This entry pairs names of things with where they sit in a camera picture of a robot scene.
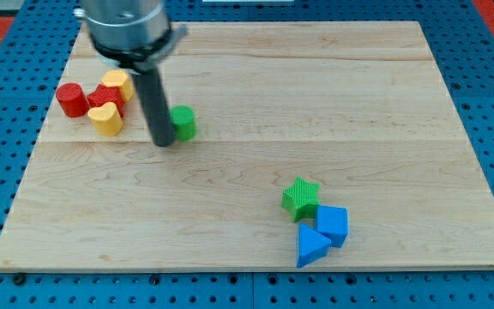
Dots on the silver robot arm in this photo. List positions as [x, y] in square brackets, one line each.
[136, 35]

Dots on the green star block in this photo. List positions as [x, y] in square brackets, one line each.
[301, 199]

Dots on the red star block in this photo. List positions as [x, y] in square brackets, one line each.
[103, 94]

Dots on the green cylinder block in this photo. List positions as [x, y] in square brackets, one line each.
[184, 122]

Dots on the blue cube block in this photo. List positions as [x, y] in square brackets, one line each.
[333, 223]

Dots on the blue triangle block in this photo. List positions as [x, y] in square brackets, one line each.
[311, 245]

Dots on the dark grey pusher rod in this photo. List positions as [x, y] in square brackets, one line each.
[152, 97]

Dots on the wooden board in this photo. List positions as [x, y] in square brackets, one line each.
[359, 108]

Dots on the yellow heart block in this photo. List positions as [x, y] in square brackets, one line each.
[106, 119]

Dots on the yellow pentagon block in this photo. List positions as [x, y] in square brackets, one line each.
[120, 79]

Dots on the red cylinder block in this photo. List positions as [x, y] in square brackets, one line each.
[72, 100]

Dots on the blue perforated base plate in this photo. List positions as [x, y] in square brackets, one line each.
[33, 55]

